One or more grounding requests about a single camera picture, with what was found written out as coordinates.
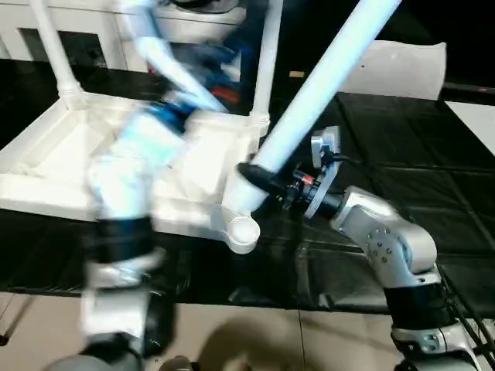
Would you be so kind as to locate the white plastic table leg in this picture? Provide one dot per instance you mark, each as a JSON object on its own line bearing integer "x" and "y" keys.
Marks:
{"x": 58, "y": 58}
{"x": 267, "y": 58}
{"x": 321, "y": 85}

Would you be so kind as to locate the white plastic table top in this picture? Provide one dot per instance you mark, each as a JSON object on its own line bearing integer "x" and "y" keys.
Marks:
{"x": 46, "y": 154}

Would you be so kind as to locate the black padded mat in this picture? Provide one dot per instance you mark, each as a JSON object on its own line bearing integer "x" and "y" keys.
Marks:
{"x": 406, "y": 154}

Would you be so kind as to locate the white glass-door cabinet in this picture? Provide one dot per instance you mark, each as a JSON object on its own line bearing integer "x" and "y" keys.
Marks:
{"x": 96, "y": 27}

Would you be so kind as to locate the white curved plastic panel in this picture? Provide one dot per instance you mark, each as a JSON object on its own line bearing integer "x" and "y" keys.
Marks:
{"x": 402, "y": 69}

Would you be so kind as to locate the white flat board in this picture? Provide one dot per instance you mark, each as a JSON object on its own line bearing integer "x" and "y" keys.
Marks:
{"x": 475, "y": 123}

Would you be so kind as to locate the dark left robot foot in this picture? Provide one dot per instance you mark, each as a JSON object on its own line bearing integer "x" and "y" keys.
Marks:
{"x": 179, "y": 364}

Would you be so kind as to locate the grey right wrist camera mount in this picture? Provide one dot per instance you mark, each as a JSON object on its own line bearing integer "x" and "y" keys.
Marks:
{"x": 326, "y": 143}

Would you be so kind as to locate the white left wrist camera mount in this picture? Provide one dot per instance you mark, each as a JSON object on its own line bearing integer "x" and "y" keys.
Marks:
{"x": 162, "y": 58}

